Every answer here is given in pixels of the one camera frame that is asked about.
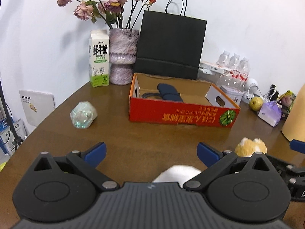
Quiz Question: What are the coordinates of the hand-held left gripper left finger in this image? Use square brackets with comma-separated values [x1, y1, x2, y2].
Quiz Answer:
[29, 142, 120, 192]

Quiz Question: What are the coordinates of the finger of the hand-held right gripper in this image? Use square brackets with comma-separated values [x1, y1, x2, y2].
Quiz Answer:
[266, 154, 297, 172]
[289, 139, 305, 155]

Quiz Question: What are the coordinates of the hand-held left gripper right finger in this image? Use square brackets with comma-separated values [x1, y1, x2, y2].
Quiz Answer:
[183, 142, 277, 192]

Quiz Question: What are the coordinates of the yellow white plush toy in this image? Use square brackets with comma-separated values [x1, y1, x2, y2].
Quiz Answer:
[235, 137, 268, 157]

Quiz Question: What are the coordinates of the white cloth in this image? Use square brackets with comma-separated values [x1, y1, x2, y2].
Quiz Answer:
[152, 164, 203, 189]

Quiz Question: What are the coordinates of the iridescent ball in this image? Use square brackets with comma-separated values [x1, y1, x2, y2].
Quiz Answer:
[70, 101, 98, 129]

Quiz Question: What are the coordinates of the red cardboard box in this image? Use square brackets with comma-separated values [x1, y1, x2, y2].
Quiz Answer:
[129, 73, 241, 128]

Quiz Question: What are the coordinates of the navy blue pouch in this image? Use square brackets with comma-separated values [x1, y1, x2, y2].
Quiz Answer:
[157, 83, 184, 102]

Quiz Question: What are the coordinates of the grey braided cable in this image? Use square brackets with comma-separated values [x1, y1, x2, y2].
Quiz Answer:
[141, 92, 163, 100]

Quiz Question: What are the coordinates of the yellow thermos jug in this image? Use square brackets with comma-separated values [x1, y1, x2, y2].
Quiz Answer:
[281, 83, 305, 142]

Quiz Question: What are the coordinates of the purple tissue packet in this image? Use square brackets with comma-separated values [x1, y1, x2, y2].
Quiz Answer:
[258, 101, 282, 127]

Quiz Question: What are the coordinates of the colourful snack packet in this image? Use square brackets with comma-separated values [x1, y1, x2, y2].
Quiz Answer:
[279, 90, 296, 111]

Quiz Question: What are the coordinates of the black charger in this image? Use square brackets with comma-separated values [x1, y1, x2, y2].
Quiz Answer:
[268, 84, 280, 101]

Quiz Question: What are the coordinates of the white tin box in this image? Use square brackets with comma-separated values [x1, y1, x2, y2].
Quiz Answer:
[220, 85, 245, 104]

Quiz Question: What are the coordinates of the white board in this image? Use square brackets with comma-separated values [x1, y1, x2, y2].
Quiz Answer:
[19, 90, 56, 127]

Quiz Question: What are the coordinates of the small white fan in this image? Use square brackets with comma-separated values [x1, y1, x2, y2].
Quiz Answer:
[242, 78, 259, 101]

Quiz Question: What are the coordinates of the long white flat box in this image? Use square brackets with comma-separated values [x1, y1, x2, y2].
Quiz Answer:
[199, 61, 232, 75]

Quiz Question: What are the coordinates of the blue printed bag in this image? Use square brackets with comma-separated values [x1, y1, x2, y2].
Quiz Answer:
[0, 118, 26, 156]

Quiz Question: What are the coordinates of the black light stand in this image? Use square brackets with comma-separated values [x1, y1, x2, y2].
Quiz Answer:
[0, 83, 24, 149]

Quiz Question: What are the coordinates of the white green milk carton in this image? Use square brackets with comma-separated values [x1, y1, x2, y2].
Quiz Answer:
[89, 29, 110, 88]

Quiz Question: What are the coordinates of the purple mottled vase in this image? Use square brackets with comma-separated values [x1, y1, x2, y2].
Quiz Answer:
[109, 28, 139, 85]

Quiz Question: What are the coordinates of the black paper bag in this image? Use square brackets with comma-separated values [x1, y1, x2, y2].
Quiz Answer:
[133, 0, 207, 80]

